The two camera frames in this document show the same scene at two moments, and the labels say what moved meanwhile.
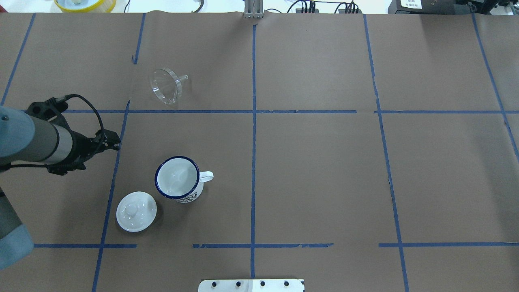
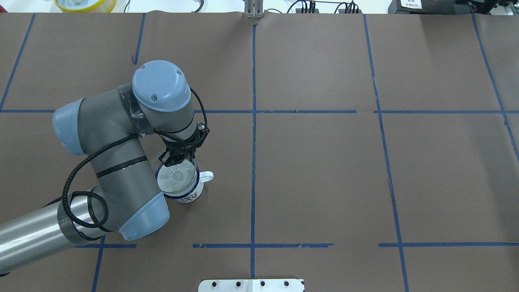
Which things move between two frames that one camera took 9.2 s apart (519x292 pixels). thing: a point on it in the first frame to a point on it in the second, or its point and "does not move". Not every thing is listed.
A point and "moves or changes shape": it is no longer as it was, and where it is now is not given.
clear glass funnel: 166,85 moves or changes shape
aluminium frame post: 254,9 does not move
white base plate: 251,285 does not move
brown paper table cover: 360,152 does not move
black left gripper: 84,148 to 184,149
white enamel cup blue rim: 179,178 does not move
